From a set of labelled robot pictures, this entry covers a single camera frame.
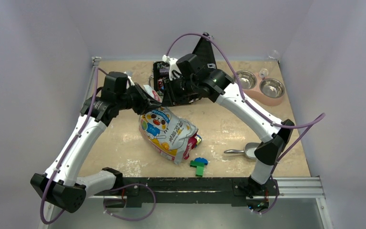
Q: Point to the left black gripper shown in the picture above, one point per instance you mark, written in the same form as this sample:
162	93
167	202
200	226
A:
146	104

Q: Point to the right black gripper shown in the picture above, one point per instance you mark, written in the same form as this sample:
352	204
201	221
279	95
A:
170	98

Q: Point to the colourful pet food bag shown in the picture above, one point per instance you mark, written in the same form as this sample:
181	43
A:
168	133

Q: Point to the metal food scoop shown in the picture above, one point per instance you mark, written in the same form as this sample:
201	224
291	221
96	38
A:
248	150

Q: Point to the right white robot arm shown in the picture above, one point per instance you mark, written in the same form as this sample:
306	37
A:
190	76

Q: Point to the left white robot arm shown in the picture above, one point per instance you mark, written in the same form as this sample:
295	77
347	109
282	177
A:
60	185

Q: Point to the pink double pet bowl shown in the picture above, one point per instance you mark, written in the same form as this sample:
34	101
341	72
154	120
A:
268	91

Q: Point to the black poker chip case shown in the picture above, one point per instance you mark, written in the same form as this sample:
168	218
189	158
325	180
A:
161	70

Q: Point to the orange blue toy car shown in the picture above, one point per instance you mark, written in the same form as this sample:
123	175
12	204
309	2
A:
194	141

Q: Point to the blue toy brick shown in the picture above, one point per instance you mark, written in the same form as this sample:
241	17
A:
201	160

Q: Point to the green toy brick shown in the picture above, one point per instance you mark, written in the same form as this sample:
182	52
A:
199	168

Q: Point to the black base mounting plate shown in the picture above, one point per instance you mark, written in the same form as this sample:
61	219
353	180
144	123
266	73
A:
235	191

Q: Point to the clear water bottle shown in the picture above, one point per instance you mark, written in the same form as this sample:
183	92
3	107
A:
269	63

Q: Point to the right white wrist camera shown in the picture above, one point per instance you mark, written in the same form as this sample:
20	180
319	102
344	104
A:
174	72

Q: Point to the aluminium frame rail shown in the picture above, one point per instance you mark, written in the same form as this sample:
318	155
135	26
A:
300	187

